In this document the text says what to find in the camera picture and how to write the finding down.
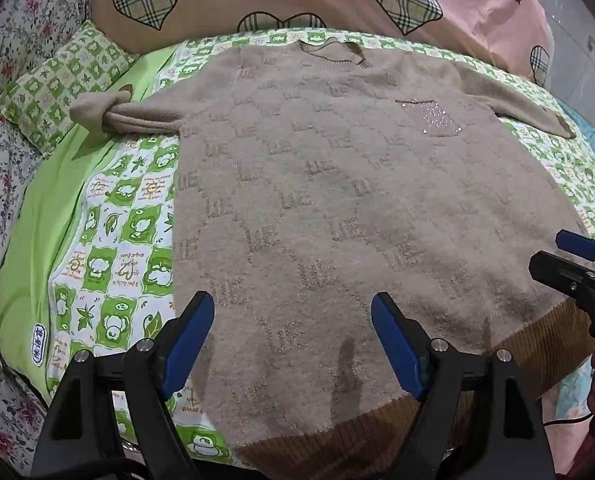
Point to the floral bed sheet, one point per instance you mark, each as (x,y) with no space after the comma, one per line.
(2,200)

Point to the green checkered pillow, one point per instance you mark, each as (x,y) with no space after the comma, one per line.
(62,90)

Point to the beige knit sweater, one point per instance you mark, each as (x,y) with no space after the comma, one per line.
(337,185)

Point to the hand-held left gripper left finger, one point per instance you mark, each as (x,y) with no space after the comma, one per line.
(190,340)

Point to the green checkered bed sheet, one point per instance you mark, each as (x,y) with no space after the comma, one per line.
(122,255)

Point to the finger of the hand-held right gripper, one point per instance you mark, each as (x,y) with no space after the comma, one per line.
(580,246)
(560,270)

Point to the light blue cloth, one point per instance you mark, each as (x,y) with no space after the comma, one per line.
(570,392)

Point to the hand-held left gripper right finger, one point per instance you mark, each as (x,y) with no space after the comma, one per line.
(395,345)

